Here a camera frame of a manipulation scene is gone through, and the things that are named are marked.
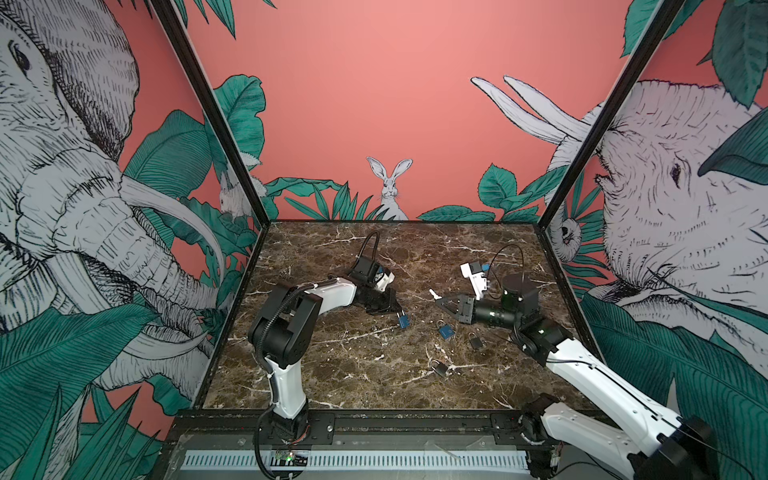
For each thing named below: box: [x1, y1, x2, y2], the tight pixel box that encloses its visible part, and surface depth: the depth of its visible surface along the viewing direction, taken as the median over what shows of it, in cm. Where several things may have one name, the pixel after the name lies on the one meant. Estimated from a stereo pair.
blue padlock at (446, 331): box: [439, 324, 454, 340], surface depth 92 cm
